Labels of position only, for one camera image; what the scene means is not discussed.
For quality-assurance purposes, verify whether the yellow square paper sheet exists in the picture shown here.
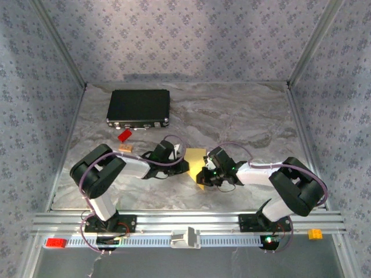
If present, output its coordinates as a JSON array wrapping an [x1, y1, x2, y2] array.
[[184, 148, 208, 192]]

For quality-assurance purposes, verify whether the small red toy brick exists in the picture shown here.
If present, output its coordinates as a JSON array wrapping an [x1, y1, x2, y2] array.
[[117, 129, 133, 143]]

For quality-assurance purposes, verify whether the black hard case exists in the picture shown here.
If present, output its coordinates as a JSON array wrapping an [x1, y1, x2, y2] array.
[[106, 89, 171, 130]]

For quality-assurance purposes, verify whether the black controller board with LED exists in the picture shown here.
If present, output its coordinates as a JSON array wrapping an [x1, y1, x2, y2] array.
[[259, 234, 282, 251], [95, 236, 121, 251]]

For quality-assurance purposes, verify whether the large red toy brick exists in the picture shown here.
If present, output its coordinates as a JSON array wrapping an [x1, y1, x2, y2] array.
[[45, 237, 67, 249]]

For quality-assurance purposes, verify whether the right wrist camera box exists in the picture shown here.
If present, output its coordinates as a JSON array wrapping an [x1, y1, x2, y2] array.
[[203, 156, 217, 172]]

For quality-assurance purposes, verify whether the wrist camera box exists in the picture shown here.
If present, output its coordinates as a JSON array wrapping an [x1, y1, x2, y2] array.
[[203, 156, 217, 172], [173, 143, 187, 160]]

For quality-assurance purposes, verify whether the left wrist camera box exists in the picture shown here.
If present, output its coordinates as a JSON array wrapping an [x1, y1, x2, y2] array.
[[173, 143, 187, 160]]

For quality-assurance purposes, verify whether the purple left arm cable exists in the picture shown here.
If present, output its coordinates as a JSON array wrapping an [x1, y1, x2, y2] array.
[[78, 134, 188, 255]]

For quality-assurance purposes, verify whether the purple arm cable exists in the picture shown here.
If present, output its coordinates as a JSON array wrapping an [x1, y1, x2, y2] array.
[[214, 141, 328, 255], [78, 134, 188, 255]]

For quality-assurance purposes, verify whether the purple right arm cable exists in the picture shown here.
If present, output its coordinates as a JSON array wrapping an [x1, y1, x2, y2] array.
[[214, 141, 328, 255]]

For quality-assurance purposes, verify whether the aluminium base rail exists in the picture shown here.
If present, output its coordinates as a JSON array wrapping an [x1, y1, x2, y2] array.
[[31, 210, 347, 236]]

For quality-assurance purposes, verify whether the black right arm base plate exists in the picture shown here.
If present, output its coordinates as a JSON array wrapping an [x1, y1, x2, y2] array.
[[238, 213, 292, 233]]

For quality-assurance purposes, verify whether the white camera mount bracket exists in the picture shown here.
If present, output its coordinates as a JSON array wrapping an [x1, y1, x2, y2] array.
[[169, 226, 201, 250]]

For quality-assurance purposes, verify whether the white slotted cable duct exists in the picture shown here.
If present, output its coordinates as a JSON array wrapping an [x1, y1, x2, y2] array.
[[43, 234, 281, 249]]

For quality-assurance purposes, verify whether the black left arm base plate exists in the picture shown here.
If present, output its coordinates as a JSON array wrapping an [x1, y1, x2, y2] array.
[[84, 214, 137, 233]]

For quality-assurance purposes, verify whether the aluminium table side rail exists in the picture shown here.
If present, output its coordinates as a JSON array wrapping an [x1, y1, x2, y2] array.
[[45, 83, 89, 212], [285, 83, 332, 211]]

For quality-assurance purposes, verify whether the aluminium frame post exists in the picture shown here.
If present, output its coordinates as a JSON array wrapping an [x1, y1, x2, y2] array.
[[30, 0, 88, 88]]

